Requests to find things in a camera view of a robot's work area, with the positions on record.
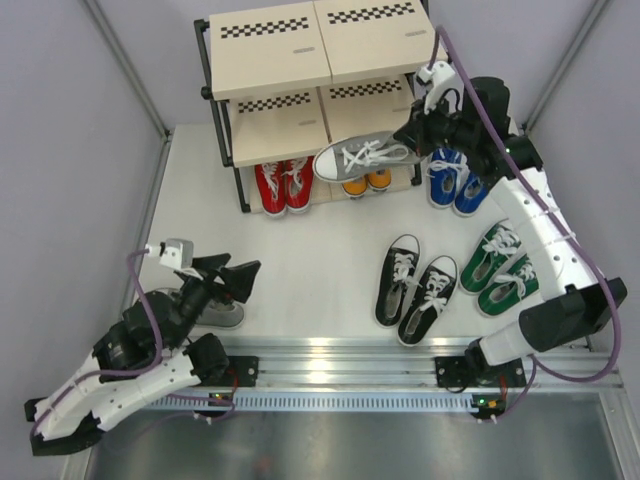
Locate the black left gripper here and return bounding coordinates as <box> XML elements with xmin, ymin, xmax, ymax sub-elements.
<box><xmin>167</xmin><ymin>253</ymin><xmax>260</xmax><ymax>351</ymax></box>

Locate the green sneaker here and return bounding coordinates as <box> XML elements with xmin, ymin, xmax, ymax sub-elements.
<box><xmin>477</xmin><ymin>255</ymin><xmax>539</xmax><ymax>317</ymax></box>
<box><xmin>460</xmin><ymin>219</ymin><xmax>523</xmax><ymax>294</ymax></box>

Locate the black sneaker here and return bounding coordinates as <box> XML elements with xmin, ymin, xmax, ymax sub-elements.
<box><xmin>397</xmin><ymin>255</ymin><xmax>459</xmax><ymax>347</ymax></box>
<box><xmin>374</xmin><ymin>234</ymin><xmax>421</xmax><ymax>328</ymax></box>

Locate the grey sneaker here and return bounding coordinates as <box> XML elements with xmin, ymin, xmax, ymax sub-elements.
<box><xmin>312</xmin><ymin>131</ymin><xmax>420</xmax><ymax>183</ymax></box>
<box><xmin>147</xmin><ymin>287</ymin><xmax>244</xmax><ymax>330</ymax></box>

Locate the right green sneaker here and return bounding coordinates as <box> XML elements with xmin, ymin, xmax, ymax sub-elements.
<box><xmin>477</xmin><ymin>255</ymin><xmax>539</xmax><ymax>317</ymax></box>

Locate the red sneaker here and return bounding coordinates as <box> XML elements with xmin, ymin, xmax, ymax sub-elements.
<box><xmin>254</xmin><ymin>162</ymin><xmax>286</xmax><ymax>218</ymax></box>
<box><xmin>285</xmin><ymin>156</ymin><xmax>314</xmax><ymax>214</ymax></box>

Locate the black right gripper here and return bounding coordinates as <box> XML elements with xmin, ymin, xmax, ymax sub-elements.
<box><xmin>394</xmin><ymin>91</ymin><xmax>477</xmax><ymax>159</ymax></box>

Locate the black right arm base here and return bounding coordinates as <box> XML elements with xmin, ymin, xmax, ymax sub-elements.
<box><xmin>434</xmin><ymin>342</ymin><xmax>527</xmax><ymax>393</ymax></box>

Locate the blue sneaker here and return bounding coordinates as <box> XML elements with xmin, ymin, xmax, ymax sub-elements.
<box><xmin>453</xmin><ymin>173</ymin><xmax>488</xmax><ymax>217</ymax></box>
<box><xmin>427</xmin><ymin>148</ymin><xmax>469</xmax><ymax>208</ymax></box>

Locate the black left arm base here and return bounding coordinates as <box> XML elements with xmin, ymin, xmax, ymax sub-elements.
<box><xmin>201</xmin><ymin>356</ymin><xmax>259</xmax><ymax>388</ymax></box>

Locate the left grey corner post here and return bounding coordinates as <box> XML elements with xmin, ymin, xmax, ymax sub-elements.
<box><xmin>79</xmin><ymin>0</ymin><xmax>170</xmax><ymax>142</ymax></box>

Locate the left blue sneaker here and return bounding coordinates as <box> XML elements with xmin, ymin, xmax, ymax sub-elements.
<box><xmin>427</xmin><ymin>148</ymin><xmax>469</xmax><ymax>208</ymax></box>

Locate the grey aluminium corner post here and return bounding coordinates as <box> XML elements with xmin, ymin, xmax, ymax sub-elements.
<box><xmin>519</xmin><ymin>0</ymin><xmax>613</xmax><ymax>134</ymax></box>

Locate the right blue sneaker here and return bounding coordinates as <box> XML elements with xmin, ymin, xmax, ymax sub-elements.
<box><xmin>453</xmin><ymin>173</ymin><xmax>488</xmax><ymax>217</ymax></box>

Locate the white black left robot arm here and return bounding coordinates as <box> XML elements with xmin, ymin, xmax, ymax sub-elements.
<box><xmin>24</xmin><ymin>243</ymin><xmax>261</xmax><ymax>457</ymax></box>

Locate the left green sneaker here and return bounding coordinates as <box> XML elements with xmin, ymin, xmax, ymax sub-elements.
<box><xmin>460</xmin><ymin>219</ymin><xmax>523</xmax><ymax>294</ymax></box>

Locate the beige black shoe shelf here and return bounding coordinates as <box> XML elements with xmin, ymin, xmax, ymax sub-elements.
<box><xmin>194</xmin><ymin>1</ymin><xmax>446</xmax><ymax>213</ymax></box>

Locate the right black sneaker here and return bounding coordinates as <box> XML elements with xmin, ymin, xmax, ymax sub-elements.
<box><xmin>397</xmin><ymin>255</ymin><xmax>459</xmax><ymax>347</ymax></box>

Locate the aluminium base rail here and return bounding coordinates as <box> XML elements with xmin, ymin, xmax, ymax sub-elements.
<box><xmin>82</xmin><ymin>299</ymin><xmax>626</xmax><ymax>414</ymax></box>

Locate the orange sneaker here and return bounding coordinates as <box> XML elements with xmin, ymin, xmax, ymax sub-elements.
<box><xmin>366</xmin><ymin>169</ymin><xmax>392</xmax><ymax>193</ymax></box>
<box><xmin>341</xmin><ymin>177</ymin><xmax>368</xmax><ymax>200</ymax></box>

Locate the left black sneaker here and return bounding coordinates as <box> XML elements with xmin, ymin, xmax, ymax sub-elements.
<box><xmin>374</xmin><ymin>234</ymin><xmax>421</xmax><ymax>328</ymax></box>

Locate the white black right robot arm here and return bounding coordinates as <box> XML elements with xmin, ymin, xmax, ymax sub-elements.
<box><xmin>393</xmin><ymin>69</ymin><xmax>627</xmax><ymax>386</ymax></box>

